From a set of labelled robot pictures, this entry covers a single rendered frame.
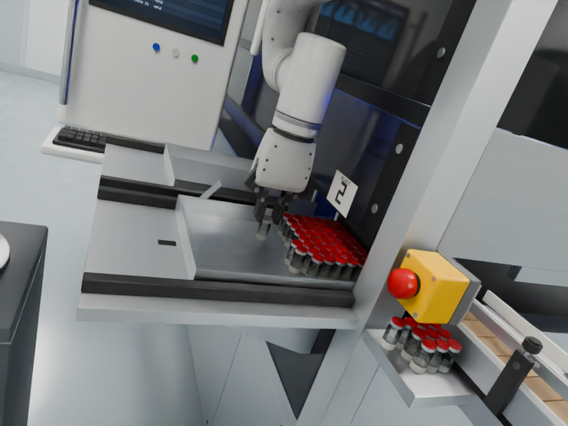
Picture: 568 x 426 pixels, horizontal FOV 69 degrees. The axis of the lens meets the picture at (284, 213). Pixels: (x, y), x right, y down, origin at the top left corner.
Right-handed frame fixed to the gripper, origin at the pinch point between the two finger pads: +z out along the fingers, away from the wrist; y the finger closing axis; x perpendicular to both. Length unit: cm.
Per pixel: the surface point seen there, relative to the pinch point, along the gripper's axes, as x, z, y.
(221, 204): -7.2, 3.2, 7.3
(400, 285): 31.5, -5.9, -6.7
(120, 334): -74, 94, 14
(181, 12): -76, -29, 15
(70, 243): -142, 94, 40
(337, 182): 3.1, -9.1, -10.1
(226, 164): -41.2, 5.2, -1.4
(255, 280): 18.4, 3.5, 6.7
